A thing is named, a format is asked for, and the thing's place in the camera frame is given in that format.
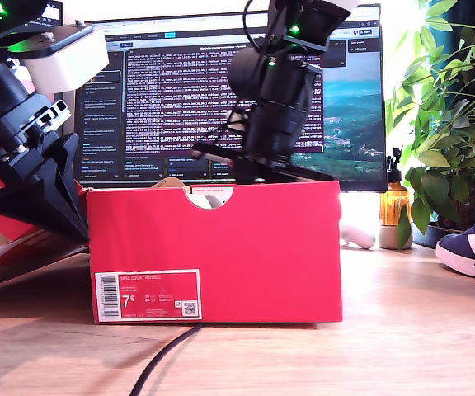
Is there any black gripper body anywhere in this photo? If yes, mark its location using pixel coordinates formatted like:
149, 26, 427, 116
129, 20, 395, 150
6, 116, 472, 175
191, 101, 336, 182
0, 61, 73, 200

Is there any blue suede Gazelle shoe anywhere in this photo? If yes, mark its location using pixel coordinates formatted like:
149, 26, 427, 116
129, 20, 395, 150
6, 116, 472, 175
434, 205, 475, 282
200, 193, 227, 210

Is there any red Nike shoebox lid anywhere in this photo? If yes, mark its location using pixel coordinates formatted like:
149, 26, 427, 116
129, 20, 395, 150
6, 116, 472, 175
0, 177, 93, 296

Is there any red Nike shoebox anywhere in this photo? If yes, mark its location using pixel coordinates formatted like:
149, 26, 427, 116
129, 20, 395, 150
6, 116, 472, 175
85, 180, 343, 325

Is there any brown packing paper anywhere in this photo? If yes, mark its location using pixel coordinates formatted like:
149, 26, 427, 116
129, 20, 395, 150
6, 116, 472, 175
151, 177, 186, 189

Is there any large black computer monitor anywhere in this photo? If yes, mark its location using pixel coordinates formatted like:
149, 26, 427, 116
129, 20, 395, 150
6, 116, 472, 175
73, 3, 388, 194

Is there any white handheld controller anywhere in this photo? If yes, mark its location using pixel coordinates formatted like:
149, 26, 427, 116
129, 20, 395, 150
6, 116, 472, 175
339, 224, 377, 250

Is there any amber pump bottle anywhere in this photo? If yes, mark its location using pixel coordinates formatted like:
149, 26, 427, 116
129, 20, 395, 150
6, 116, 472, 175
379, 147, 411, 228

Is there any small white pot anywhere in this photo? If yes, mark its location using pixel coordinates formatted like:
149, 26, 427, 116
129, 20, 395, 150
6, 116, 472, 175
379, 224, 414, 251

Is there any black plant tray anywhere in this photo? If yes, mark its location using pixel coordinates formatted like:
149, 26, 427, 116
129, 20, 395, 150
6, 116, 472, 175
412, 224, 463, 249

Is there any green leafy potted plant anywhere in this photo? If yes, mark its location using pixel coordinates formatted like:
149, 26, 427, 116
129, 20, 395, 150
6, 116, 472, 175
385, 0, 475, 251

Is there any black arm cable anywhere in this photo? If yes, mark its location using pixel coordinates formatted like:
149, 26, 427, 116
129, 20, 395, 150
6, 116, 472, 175
242, 0, 274, 54

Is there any black cable on table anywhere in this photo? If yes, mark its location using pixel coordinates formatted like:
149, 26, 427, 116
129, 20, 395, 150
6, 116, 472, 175
128, 322, 204, 396

